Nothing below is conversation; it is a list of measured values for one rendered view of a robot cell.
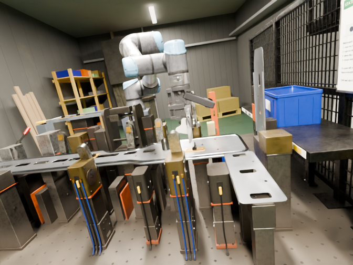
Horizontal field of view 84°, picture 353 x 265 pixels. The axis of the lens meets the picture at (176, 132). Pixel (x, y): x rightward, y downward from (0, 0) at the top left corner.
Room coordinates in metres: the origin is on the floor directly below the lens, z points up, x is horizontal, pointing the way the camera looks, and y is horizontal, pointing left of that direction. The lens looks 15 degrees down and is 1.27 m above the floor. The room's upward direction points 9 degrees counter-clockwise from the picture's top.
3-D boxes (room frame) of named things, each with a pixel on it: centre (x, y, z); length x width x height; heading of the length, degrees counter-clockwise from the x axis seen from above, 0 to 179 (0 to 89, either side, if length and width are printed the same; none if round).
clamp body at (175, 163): (0.58, 0.02, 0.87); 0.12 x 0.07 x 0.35; 171
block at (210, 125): (0.90, -0.17, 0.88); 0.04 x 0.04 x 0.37; 81
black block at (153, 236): (0.63, 0.15, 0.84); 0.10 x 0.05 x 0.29; 171
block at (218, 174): (0.57, -0.11, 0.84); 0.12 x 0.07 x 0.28; 171
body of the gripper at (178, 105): (0.74, -0.03, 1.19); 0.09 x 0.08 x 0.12; 81
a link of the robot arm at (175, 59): (0.74, -0.04, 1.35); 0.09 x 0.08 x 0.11; 13
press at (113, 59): (6.44, 1.04, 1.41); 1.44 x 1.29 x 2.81; 91
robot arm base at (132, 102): (1.51, 0.28, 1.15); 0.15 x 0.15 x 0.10
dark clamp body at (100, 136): (1.07, 0.39, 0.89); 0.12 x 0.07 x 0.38; 171
